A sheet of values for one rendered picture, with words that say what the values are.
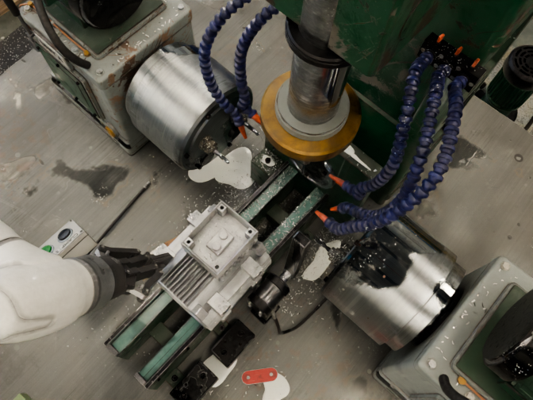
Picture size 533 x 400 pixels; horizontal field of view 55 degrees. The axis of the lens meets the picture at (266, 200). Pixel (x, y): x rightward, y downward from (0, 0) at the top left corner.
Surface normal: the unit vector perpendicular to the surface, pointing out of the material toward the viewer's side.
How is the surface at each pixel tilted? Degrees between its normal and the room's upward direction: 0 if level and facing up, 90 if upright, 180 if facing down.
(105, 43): 0
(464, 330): 0
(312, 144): 0
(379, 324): 62
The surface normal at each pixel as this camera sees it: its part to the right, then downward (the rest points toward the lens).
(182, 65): 0.14, -0.47
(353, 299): -0.58, 0.43
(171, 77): -0.07, -0.24
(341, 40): -0.68, 0.68
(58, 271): 0.68, -0.69
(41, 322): 0.80, 0.45
